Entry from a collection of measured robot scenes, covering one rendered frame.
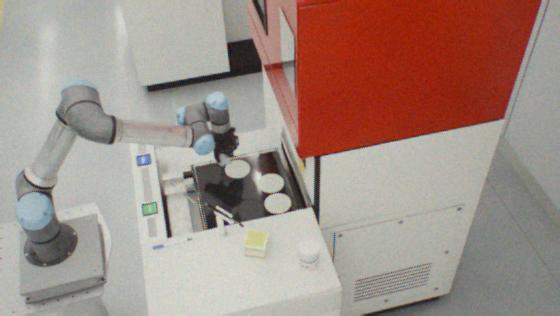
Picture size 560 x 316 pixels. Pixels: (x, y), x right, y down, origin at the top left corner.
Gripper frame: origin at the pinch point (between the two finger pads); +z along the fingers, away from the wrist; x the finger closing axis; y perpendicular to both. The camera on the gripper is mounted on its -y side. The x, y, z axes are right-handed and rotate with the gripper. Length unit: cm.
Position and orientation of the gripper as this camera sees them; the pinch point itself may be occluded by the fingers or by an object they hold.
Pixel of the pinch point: (221, 163)
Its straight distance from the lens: 241.5
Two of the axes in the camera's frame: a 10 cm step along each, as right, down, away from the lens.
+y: 9.6, 1.8, -2.1
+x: 2.7, -6.9, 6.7
